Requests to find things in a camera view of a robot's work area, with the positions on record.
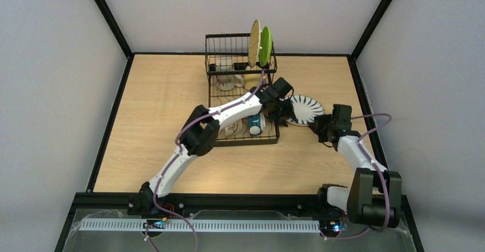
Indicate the black wire dish rack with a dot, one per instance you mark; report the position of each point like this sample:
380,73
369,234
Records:
227,54

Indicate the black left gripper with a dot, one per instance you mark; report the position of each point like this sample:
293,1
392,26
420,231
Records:
275,113

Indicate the small white patterned bowl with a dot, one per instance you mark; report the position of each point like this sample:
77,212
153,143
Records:
233,129

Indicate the green plate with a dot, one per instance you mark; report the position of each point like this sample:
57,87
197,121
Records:
266,44

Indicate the cream ceramic mug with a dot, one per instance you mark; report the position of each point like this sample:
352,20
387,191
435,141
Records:
227,82

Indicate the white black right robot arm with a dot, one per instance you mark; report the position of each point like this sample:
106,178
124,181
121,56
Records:
374,197

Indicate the woven bamboo plate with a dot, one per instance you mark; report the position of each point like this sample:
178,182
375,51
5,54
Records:
254,44

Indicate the white bowl dark rim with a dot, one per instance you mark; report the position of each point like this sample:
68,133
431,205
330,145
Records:
256,124

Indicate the black aluminium frame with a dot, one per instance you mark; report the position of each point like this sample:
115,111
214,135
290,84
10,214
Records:
282,204

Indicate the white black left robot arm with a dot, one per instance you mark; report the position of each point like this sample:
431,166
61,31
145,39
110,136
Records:
199,134

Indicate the right controller board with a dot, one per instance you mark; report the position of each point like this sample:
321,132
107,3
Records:
336,225

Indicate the blue striped white plate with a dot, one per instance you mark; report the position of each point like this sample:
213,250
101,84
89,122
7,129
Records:
305,110

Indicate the left controller board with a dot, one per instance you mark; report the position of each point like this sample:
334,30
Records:
155,224

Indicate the controller board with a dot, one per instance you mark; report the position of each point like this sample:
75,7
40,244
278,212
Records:
155,224
336,225

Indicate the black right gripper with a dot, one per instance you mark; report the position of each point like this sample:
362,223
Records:
319,125

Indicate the white slotted cable duct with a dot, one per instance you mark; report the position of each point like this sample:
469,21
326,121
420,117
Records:
202,225

